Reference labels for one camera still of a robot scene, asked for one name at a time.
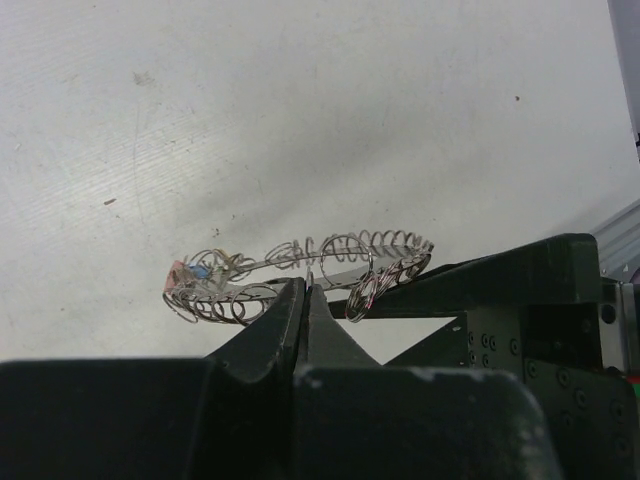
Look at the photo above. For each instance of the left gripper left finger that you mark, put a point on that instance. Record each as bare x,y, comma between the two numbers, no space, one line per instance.
222,416

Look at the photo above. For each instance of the metal disc keyring holder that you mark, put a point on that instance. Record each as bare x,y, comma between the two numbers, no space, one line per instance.
364,265

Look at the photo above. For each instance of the red tagged key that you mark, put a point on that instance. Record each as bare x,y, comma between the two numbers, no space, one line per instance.
174,276

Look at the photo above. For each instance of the blue tagged key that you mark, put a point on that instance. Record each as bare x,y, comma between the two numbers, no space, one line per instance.
200,270

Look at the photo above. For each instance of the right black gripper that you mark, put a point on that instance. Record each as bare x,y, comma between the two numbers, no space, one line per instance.
580,361

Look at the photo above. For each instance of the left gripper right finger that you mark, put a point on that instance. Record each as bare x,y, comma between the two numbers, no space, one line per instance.
355,419

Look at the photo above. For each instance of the aluminium frame rail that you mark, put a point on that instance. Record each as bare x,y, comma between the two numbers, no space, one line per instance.
618,244

